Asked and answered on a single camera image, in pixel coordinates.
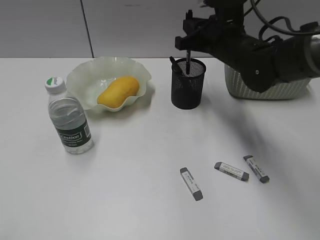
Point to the pale green wavy plate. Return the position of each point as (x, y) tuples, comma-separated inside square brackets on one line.
[(90, 79)]

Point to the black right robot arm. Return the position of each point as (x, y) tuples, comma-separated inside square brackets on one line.
[(275, 56)]

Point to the black marker pen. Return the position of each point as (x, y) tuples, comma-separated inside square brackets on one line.
[(188, 61), (174, 65)]

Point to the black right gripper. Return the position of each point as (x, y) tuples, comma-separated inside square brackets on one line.
[(223, 35)]

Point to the black mesh pen holder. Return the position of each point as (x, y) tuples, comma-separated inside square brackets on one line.
[(186, 89)]

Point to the yellow mango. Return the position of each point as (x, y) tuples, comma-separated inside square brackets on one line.
[(118, 91)]

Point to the green plastic woven basket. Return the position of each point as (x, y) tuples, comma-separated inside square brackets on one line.
[(281, 91)]

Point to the clear water bottle green label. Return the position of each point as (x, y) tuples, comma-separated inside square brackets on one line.
[(68, 117)]

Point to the grey white eraser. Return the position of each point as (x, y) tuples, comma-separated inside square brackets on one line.
[(253, 165), (191, 184), (232, 171)]

